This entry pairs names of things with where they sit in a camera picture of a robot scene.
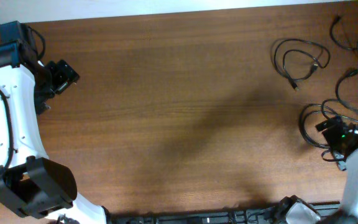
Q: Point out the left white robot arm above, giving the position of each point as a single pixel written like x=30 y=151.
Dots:
x=31 y=185

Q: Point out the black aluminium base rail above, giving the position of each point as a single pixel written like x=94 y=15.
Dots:
x=288 y=210

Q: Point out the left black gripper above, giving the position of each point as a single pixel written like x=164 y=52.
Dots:
x=67 y=75

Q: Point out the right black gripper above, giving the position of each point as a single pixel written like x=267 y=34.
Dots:
x=331 y=129

